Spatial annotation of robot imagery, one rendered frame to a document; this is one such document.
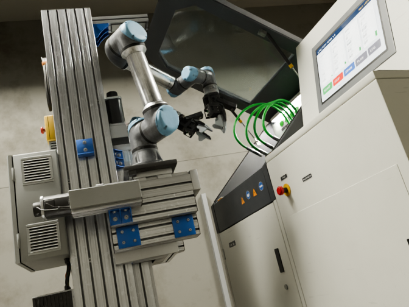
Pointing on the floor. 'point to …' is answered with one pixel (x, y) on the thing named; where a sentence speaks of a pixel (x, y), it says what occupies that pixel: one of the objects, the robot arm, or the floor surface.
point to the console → (350, 183)
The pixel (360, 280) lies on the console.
